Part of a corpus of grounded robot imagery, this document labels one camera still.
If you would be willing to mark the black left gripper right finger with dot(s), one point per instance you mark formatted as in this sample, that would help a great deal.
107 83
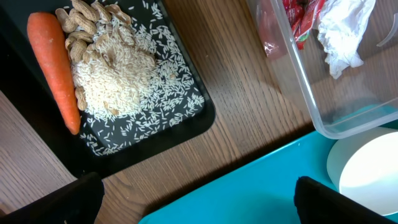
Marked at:
318 204

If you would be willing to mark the food scraps pile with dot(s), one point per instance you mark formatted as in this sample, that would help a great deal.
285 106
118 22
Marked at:
130 76

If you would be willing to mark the black waste tray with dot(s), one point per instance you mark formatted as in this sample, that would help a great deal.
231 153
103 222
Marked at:
28 91

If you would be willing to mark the white tissue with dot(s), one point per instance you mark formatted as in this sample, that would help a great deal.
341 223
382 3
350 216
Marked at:
341 26

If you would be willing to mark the teal serving tray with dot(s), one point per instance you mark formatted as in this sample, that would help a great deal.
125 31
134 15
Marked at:
259 192

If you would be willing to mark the white bowl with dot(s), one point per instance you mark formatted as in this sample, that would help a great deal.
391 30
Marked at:
363 167

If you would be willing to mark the clear plastic bin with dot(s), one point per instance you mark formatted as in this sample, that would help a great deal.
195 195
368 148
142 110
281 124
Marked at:
360 99

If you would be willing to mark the orange carrot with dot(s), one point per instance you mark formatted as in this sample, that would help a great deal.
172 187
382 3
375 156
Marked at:
48 43

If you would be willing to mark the red snack wrapper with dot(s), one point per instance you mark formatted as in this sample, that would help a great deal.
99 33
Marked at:
302 15

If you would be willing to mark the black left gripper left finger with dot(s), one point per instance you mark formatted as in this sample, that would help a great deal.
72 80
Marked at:
77 202

